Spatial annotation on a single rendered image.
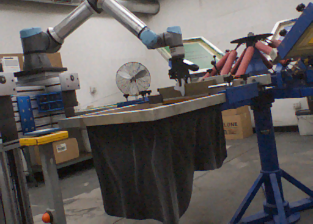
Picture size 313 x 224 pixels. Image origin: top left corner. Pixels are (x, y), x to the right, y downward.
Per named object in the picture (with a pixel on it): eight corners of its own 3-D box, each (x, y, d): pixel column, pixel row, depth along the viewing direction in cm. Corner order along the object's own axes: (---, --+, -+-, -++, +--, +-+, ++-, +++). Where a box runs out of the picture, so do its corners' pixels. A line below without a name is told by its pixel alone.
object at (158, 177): (175, 232, 124) (156, 118, 121) (99, 216, 154) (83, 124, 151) (180, 228, 126) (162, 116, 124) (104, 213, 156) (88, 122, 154)
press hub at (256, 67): (295, 232, 216) (265, 24, 209) (240, 223, 242) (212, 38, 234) (313, 210, 245) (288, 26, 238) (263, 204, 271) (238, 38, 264)
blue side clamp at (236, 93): (229, 104, 146) (227, 88, 146) (219, 104, 149) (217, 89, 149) (258, 95, 169) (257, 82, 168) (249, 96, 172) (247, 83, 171)
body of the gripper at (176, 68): (178, 79, 181) (175, 57, 181) (191, 77, 176) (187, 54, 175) (169, 80, 176) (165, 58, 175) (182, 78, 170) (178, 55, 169)
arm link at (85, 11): (25, 39, 187) (99, -24, 173) (41, 41, 201) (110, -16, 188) (37, 57, 186) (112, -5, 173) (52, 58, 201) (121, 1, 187)
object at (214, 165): (178, 227, 125) (160, 116, 123) (171, 226, 128) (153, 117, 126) (236, 187, 160) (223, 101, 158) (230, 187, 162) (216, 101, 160)
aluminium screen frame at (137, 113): (154, 120, 111) (152, 109, 110) (58, 128, 149) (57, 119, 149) (256, 93, 169) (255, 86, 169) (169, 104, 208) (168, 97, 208)
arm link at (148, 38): (85, -30, 163) (160, 32, 157) (95, -23, 174) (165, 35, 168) (72, -10, 166) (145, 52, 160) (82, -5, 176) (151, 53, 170)
